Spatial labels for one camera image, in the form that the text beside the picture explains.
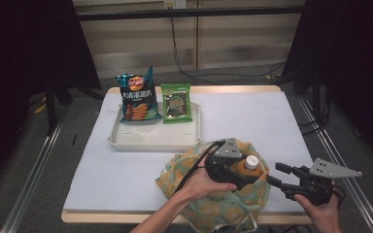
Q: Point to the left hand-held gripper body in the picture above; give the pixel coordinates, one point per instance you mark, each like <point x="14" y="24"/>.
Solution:
<point x="226" y="155"/>

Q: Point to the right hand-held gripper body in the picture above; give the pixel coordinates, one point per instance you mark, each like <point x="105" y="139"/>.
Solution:
<point x="320" y="181"/>

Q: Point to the orange juice bottle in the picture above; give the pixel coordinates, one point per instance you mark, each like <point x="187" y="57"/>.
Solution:
<point x="251" y="163"/>

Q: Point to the lemon print fabric bag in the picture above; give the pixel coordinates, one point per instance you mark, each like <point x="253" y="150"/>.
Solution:
<point x="220" y="210"/>

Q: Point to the green snack packet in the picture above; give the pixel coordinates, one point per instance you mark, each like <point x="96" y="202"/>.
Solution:
<point x="176" y="103"/>

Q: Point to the white plastic tray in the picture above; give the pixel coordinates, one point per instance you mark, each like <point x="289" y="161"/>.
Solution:
<point x="155" y="136"/>

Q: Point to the blue chips bag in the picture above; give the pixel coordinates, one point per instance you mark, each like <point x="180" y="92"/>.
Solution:
<point x="137" y="100"/>

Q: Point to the person's right hand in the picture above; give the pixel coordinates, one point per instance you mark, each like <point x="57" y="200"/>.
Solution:
<point x="325" y="215"/>

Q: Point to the person's left hand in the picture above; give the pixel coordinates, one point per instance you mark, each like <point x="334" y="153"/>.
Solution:
<point x="204" y="186"/>

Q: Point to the black curtain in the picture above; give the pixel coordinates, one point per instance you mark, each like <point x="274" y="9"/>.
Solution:
<point x="19" y="64"/>
<point x="353" y="64"/>

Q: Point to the black horizontal bar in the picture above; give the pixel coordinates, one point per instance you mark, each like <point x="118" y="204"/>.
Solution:
<point x="191" y="13"/>

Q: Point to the black metal stand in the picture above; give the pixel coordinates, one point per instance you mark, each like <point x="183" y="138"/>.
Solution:
<point x="50" y="106"/>

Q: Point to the metal floor rail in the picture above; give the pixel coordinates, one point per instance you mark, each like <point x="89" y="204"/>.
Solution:
<point x="32" y="181"/>
<point x="346" y="168"/>

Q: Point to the white wall socket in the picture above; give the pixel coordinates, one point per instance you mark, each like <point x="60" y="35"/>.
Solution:
<point x="175" y="4"/>

